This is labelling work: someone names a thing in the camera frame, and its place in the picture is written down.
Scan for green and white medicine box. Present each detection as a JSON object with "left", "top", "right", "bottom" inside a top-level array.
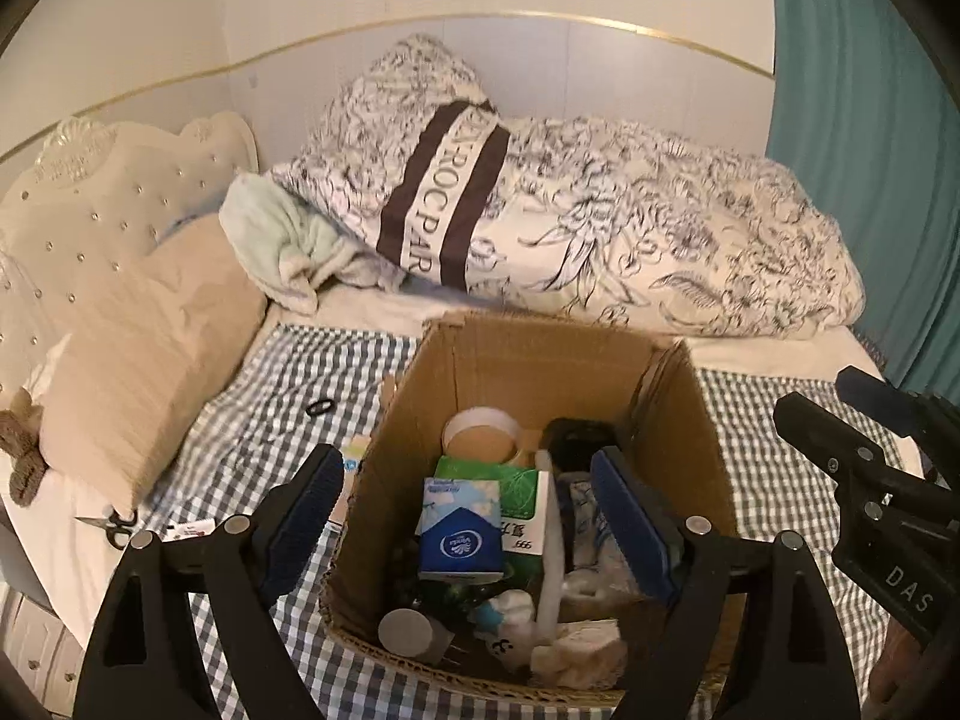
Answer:
[{"left": 435, "top": 456, "right": 556, "bottom": 560}]

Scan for white tape roll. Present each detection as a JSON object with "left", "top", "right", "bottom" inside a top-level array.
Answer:
[{"left": 441, "top": 405, "right": 522, "bottom": 466}]

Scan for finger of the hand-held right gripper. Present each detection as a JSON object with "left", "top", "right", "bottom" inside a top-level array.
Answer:
[
  {"left": 836, "top": 366, "right": 960, "bottom": 458},
  {"left": 774, "top": 392, "right": 940, "bottom": 518}
]

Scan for beige pillow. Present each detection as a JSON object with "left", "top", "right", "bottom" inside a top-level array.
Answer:
[{"left": 37, "top": 214, "right": 269, "bottom": 511}]

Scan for checkered blanket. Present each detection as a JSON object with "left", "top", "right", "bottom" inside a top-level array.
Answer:
[{"left": 142, "top": 322, "right": 908, "bottom": 720}]

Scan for floral duvet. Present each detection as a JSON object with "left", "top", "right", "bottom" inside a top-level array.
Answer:
[{"left": 480, "top": 116, "right": 867, "bottom": 338}]

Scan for white bedside cabinet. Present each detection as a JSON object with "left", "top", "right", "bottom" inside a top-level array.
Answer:
[{"left": 0, "top": 592, "right": 83, "bottom": 713}]

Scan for floral pillow with dark band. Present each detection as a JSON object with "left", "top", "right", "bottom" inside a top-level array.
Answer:
[{"left": 270, "top": 34, "right": 518, "bottom": 293}]

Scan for light green towel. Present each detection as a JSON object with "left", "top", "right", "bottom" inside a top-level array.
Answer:
[{"left": 219, "top": 172, "right": 406, "bottom": 316}]

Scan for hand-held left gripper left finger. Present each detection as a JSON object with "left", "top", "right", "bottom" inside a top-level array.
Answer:
[{"left": 71, "top": 442, "right": 347, "bottom": 720}]

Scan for blue tissue pack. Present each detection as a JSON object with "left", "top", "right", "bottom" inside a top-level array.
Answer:
[{"left": 418, "top": 476, "right": 505, "bottom": 582}]

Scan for cream tufted headboard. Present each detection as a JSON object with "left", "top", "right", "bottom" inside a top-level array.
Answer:
[{"left": 0, "top": 111, "right": 260, "bottom": 391}]

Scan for brown knitted toy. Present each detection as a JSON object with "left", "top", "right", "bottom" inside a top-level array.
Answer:
[{"left": 0, "top": 386, "right": 50, "bottom": 507}]

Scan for teal curtain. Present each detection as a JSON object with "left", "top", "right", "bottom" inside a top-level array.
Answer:
[{"left": 765, "top": 0, "right": 960, "bottom": 391}]

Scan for white plush toy blue star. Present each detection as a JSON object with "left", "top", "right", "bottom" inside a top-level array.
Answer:
[{"left": 472, "top": 589, "right": 541, "bottom": 672}]

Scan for cardboard box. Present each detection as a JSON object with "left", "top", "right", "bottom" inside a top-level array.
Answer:
[{"left": 319, "top": 311, "right": 743, "bottom": 706}]

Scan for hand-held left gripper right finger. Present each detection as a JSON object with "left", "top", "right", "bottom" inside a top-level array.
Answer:
[{"left": 589, "top": 446, "right": 852, "bottom": 720}]

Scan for white lace sock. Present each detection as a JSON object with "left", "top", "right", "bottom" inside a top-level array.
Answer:
[{"left": 529, "top": 619, "right": 627, "bottom": 691}]

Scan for black handled scissors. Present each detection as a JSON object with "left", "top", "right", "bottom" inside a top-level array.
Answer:
[{"left": 75, "top": 506, "right": 140, "bottom": 550}]

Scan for gold wall trim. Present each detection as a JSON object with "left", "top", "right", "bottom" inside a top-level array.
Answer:
[{"left": 0, "top": 11, "right": 777, "bottom": 166}]

